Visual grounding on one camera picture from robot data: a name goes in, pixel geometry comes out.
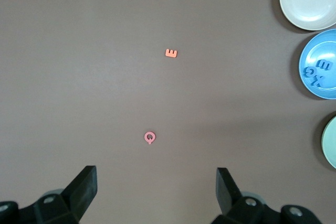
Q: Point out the blue foam letter X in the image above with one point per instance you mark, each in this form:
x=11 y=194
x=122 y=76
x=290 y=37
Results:
x=317 y=81

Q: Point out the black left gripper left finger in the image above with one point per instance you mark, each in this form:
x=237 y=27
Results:
x=76 y=197

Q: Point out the blue foam letter G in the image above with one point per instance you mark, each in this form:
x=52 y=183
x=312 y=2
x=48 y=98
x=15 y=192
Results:
x=305 y=72

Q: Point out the orange foam letter E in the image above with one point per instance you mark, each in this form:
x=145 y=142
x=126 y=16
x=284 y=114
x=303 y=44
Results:
x=170 y=54

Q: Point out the blue plate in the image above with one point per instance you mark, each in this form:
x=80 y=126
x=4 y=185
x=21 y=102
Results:
x=315 y=51

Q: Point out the red foam letter G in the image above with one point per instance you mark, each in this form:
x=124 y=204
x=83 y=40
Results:
x=146 y=138

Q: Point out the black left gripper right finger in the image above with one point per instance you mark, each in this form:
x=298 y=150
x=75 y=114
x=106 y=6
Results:
x=236 y=205

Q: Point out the green plate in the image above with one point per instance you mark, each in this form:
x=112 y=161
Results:
x=330 y=142

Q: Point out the blue foam letter M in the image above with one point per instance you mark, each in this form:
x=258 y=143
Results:
x=325 y=65

